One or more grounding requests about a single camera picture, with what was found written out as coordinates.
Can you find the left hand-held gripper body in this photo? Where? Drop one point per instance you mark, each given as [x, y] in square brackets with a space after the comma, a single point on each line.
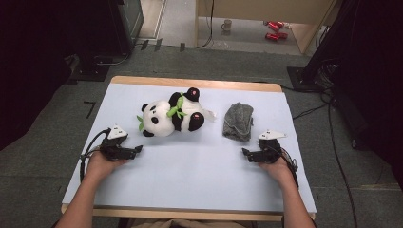
[114, 148]

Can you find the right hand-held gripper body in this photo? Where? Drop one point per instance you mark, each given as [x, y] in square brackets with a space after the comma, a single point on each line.
[269, 152]

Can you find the grey knit hat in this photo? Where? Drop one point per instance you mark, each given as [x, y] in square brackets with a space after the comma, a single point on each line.
[238, 122]

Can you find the panda plush toy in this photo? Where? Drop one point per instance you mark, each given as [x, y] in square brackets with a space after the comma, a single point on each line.
[161, 118]

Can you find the person's right hand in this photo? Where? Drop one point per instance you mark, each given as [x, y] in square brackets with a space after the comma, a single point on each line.
[277, 169]

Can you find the person's left hand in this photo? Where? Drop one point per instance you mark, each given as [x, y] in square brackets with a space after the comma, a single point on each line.
[103, 166]

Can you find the black tape corner mark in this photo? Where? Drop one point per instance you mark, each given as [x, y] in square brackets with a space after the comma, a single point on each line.
[91, 107]

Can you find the light blue table mat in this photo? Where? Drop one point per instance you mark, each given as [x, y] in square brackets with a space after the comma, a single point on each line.
[190, 177]

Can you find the black stand base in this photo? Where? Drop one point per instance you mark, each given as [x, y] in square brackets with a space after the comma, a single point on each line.
[301, 79]
[90, 71]

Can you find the wooden table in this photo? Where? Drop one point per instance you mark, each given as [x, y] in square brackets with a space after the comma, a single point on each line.
[190, 83]

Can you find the black tape strip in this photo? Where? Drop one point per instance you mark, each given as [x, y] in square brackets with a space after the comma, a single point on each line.
[158, 44]
[182, 47]
[144, 44]

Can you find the red can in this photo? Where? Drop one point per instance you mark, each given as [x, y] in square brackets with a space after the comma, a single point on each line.
[272, 36]
[273, 26]
[283, 35]
[280, 24]

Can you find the dark curtain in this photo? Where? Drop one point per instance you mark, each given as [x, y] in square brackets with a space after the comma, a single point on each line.
[374, 79]
[28, 63]

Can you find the black cabinet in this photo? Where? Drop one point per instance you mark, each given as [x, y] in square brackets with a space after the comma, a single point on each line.
[126, 22]

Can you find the beige mug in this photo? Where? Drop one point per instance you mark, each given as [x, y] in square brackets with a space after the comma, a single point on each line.
[226, 25]

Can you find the wooden desk frame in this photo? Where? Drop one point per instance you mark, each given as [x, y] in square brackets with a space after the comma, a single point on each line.
[253, 9]

